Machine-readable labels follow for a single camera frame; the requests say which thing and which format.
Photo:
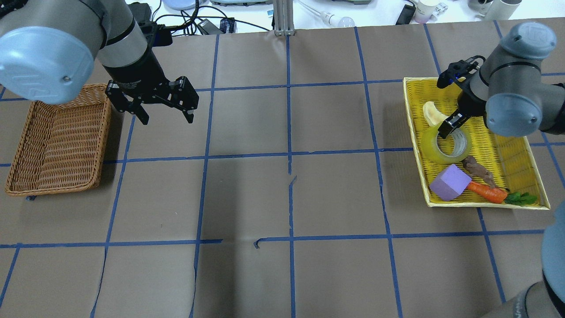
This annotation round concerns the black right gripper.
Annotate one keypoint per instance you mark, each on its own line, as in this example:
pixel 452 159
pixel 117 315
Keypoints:
pixel 468 104

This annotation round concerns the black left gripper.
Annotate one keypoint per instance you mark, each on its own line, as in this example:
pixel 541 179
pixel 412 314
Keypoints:
pixel 134 73

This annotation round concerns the yellow clear tape roll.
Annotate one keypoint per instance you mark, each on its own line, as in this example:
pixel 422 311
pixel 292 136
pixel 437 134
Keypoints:
pixel 453 149

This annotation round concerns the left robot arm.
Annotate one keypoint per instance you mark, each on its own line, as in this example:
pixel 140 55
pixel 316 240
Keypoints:
pixel 48 50

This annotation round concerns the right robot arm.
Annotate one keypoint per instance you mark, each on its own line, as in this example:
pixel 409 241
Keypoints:
pixel 507 91

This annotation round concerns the pale banana slice toy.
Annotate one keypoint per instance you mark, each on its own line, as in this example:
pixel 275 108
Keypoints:
pixel 432 115

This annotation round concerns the brown toy animal figure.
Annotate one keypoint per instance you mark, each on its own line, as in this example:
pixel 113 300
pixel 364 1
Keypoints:
pixel 476 169

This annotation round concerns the yellow woven tray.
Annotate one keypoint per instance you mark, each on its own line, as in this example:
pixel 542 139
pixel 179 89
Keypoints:
pixel 509 158

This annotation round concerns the purple foam cube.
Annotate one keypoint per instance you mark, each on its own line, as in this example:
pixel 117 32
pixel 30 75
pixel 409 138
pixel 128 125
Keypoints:
pixel 450 183

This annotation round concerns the orange toy carrot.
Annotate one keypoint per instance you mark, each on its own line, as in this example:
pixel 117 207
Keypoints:
pixel 497 195

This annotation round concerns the black power adapter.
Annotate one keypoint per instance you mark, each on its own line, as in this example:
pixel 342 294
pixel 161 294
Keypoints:
pixel 206 27

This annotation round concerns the brown wicker basket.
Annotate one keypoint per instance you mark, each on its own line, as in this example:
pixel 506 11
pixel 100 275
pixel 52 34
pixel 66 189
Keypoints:
pixel 62 147

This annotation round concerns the white light bulb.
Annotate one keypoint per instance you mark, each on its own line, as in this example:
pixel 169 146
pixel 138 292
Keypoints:
pixel 337 21

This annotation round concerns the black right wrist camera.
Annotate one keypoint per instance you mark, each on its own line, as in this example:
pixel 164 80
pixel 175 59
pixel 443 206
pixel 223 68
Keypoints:
pixel 457 70

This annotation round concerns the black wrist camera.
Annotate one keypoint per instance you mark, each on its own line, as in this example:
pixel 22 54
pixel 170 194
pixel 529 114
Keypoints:
pixel 155 34
pixel 457 70

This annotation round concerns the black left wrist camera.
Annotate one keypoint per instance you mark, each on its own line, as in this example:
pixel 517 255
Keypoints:
pixel 155 34

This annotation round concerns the aluminium frame post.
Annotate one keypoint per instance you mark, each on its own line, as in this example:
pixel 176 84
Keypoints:
pixel 283 18

